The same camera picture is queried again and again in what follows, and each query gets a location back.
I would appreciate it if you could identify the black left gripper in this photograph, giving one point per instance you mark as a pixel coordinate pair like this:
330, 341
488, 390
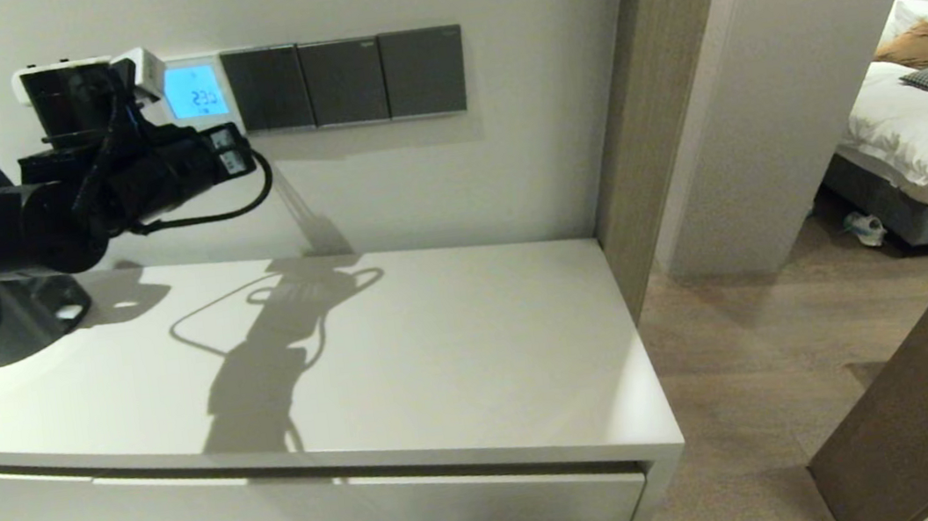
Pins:
178, 167

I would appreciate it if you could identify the white wall thermostat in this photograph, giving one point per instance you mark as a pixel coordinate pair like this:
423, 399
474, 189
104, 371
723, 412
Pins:
195, 90

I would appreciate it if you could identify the white cabinet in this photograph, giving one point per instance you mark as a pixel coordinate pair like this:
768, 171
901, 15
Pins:
439, 343

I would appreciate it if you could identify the white slipper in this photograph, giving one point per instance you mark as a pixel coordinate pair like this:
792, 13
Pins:
865, 229

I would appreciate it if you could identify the grey bed base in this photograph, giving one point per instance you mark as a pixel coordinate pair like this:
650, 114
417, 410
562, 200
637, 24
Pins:
882, 200

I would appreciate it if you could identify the white bed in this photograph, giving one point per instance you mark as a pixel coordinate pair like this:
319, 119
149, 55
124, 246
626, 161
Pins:
927, 142

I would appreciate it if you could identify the small white pillow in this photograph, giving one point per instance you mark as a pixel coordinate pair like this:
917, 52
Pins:
925, 12

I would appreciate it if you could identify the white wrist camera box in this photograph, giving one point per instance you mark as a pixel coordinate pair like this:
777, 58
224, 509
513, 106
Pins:
140, 72

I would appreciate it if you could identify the dark grey switch panel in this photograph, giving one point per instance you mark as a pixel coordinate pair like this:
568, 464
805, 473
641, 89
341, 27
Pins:
270, 89

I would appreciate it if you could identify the wood grain door frame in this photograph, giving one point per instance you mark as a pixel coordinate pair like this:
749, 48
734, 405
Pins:
656, 95

